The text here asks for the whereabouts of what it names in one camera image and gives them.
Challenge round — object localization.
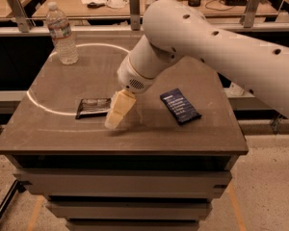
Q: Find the black rxbar chocolate wrapper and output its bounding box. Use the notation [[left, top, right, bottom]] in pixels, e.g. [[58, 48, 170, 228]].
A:
[[75, 98, 111, 119]]

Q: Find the metal bracket post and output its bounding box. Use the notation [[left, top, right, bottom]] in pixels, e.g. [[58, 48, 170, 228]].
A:
[[129, 0, 141, 31], [240, 0, 262, 28], [7, 0, 32, 33]]

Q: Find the grey drawer cabinet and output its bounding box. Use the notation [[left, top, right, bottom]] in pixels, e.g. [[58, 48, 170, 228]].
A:
[[0, 33, 248, 231]]

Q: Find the black table leg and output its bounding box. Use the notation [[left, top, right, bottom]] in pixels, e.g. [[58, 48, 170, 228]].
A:
[[0, 180, 23, 219]]

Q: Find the middle metal bracket post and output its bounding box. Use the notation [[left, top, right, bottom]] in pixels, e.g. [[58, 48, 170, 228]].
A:
[[129, 0, 141, 31]]

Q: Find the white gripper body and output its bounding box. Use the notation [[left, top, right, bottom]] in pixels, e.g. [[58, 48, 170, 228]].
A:
[[117, 56, 155, 93]]

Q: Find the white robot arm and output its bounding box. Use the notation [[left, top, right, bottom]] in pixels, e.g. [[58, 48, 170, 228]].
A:
[[105, 0, 289, 129]]

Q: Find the blue rxbar wrapper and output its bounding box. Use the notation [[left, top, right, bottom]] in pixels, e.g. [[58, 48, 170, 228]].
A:
[[160, 89, 201, 125]]

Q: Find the right metal bracket post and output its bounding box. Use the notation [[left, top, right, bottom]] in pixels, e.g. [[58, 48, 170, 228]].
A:
[[240, 0, 262, 28]]

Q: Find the clear plastic water bottle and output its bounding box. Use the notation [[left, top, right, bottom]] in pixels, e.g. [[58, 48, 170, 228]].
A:
[[46, 2, 78, 64]]

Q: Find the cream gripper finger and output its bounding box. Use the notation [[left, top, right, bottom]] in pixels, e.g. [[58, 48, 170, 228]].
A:
[[110, 91, 119, 108], [105, 90, 136, 129]]

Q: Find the left metal bracket post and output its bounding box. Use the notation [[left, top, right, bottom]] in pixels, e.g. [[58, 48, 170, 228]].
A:
[[7, 0, 32, 33]]

